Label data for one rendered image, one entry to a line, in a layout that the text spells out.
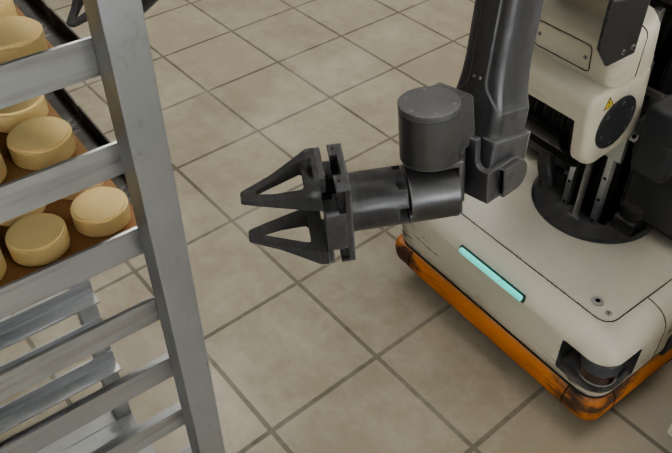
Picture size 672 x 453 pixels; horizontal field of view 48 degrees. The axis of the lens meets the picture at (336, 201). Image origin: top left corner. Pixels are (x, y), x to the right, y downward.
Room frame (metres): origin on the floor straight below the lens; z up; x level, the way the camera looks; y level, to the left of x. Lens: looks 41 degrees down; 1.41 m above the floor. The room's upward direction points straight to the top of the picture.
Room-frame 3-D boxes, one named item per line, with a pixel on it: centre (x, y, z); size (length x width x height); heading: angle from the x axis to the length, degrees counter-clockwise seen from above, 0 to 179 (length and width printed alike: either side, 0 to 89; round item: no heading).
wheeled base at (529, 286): (1.28, -0.59, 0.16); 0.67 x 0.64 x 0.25; 127
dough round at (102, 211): (0.49, 0.21, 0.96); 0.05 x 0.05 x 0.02
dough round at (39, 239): (0.46, 0.26, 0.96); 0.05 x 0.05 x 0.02
